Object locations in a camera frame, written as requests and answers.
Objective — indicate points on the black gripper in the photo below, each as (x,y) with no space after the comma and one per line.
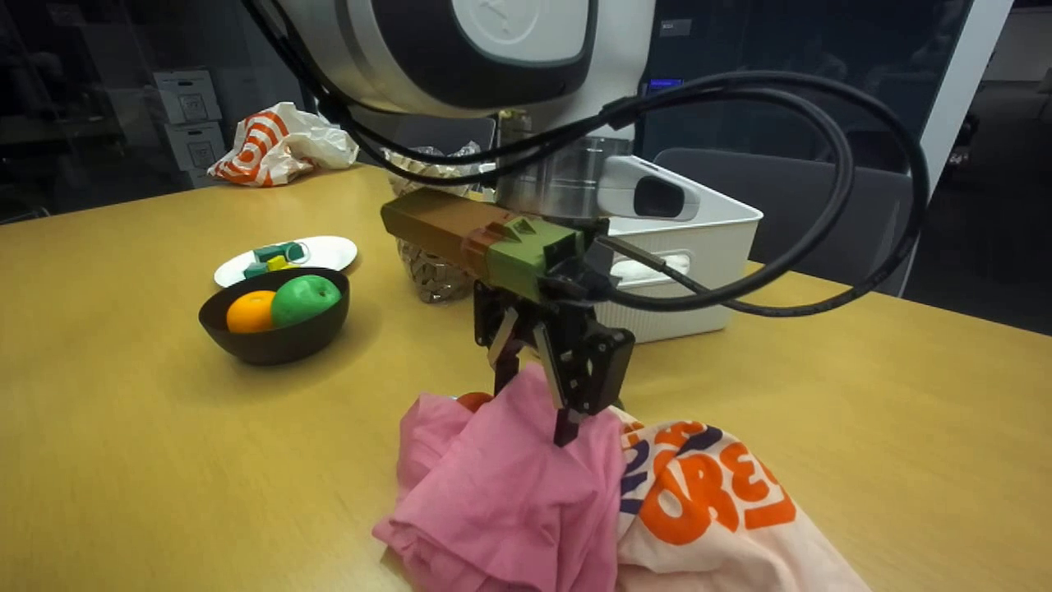
(576,280)

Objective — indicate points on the pink shirt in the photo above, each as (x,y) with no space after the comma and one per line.
(506,493)

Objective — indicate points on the peach shirt with orange print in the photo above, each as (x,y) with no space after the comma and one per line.
(725,529)

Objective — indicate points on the white plastic basket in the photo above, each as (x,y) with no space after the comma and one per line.
(703,273)

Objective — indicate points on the clear bag of pasta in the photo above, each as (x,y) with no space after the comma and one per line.
(431,273)

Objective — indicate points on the white round plate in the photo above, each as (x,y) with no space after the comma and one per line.
(323,251)

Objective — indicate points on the green toy apple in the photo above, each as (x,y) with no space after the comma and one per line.
(304,297)

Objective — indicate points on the black bowl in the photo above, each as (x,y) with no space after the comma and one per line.
(273,348)

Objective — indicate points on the yellow toy block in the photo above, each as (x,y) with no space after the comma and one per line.
(282,264)

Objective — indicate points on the grey office chair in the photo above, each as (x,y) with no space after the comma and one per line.
(792,201)

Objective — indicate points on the large teal toy block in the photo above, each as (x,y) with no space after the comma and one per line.
(282,251)

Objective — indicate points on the orange toy fruit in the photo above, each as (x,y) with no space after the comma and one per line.
(250,313)

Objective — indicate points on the small teal toy block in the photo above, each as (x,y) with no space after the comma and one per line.
(259,271)

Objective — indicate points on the orange and white plastic bag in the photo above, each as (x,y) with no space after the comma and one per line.
(273,143)

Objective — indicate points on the grey storage box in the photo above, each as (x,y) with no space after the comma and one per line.
(196,145)
(187,98)

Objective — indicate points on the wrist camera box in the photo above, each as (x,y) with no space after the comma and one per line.
(471,236)

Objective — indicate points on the white glass wall post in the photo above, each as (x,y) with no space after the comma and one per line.
(954,99)

